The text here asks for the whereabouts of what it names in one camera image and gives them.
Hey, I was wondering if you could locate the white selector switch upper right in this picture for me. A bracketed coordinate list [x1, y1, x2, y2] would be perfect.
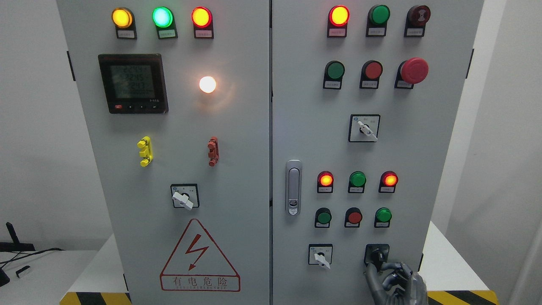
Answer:
[348, 114, 381, 143]

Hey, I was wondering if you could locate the black cable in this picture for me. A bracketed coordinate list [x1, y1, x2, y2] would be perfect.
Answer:
[0, 248, 65, 267]

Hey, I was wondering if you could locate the red push button upper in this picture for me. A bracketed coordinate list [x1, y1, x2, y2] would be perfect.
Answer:
[359, 60, 383, 89]

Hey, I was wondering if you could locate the green lit indicator lamp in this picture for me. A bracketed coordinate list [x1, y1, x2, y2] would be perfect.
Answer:
[152, 6, 178, 40]

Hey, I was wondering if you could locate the green push button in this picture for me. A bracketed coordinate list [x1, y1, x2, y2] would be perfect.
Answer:
[323, 61, 345, 89]
[314, 207, 332, 228]

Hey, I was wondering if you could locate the white selector switch left door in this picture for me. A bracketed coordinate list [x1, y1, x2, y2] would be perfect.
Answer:
[170, 183, 200, 211]

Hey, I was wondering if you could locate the green lamp middle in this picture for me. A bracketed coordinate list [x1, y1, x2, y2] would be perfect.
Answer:
[347, 171, 367, 194]

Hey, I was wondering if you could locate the black device with antenna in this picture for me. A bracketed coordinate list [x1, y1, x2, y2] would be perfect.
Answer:
[0, 222, 36, 252]

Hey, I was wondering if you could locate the black digital power meter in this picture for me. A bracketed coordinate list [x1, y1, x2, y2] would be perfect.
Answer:
[98, 53, 169, 114]

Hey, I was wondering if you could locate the white selector switch lower right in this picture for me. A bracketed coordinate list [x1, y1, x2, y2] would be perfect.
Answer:
[308, 244, 333, 269]

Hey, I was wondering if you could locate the yellow terminal connector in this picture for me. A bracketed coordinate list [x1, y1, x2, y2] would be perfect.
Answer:
[137, 136, 154, 167]

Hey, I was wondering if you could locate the red push button lower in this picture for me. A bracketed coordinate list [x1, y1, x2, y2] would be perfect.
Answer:
[344, 207, 363, 228]

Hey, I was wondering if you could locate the black rotary knob switch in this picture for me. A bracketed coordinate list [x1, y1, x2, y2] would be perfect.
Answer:
[364, 244, 390, 270]

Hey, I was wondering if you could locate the red indicator lamp left door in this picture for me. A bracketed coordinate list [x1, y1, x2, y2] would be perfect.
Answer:
[191, 6, 214, 39]

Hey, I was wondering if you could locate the red danger warning sticker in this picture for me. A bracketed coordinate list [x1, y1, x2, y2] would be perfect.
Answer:
[160, 218, 241, 293]

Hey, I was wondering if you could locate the small white black adapter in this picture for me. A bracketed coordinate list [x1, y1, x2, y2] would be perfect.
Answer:
[15, 265, 31, 279]

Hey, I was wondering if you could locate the red emergency stop button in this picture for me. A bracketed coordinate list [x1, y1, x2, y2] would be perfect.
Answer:
[394, 57, 429, 89]

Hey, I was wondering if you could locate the green lamp top right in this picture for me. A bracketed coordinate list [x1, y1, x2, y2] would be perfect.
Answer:
[366, 4, 391, 37]

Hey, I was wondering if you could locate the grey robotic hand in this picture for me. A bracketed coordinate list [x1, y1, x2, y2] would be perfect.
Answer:
[365, 262, 429, 305]

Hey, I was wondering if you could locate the red lit lamp right door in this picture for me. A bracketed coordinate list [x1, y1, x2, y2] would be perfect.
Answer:
[327, 5, 350, 37]

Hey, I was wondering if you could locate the white selector switch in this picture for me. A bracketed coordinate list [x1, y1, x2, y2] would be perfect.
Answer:
[308, 244, 333, 269]
[348, 114, 381, 143]

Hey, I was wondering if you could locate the yellow indicator lamp top left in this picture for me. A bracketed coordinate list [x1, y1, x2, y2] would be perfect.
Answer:
[111, 7, 137, 40]

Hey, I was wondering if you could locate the black object at left edge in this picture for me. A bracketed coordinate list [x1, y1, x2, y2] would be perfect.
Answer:
[0, 268, 11, 286]

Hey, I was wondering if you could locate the green push button upper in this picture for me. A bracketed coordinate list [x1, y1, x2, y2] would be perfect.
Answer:
[323, 61, 345, 89]

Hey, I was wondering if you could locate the red terminal connector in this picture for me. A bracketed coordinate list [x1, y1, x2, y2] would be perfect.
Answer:
[207, 136, 219, 167]

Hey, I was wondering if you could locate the red push button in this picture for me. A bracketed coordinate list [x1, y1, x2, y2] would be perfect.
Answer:
[359, 60, 383, 89]
[344, 207, 363, 228]

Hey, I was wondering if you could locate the green lamp lower right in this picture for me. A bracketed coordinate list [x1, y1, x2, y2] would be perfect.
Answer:
[373, 207, 392, 228]

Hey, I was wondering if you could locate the red lamp middle right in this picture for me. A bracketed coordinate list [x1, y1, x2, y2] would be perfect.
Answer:
[378, 171, 398, 193]

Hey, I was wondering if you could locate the green push button lower left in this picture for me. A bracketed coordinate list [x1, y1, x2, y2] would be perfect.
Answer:
[314, 207, 332, 228]

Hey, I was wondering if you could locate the white glowing indicator lamp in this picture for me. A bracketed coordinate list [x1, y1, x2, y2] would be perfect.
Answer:
[198, 76, 217, 94]

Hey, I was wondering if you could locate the grey electrical control cabinet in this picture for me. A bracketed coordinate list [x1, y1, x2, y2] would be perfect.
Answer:
[57, 0, 484, 305]

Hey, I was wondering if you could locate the silver door lock handle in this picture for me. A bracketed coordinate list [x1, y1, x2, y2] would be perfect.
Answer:
[285, 160, 302, 216]

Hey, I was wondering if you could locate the red lit lamp middle left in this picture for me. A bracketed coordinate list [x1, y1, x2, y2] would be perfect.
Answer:
[317, 171, 334, 193]

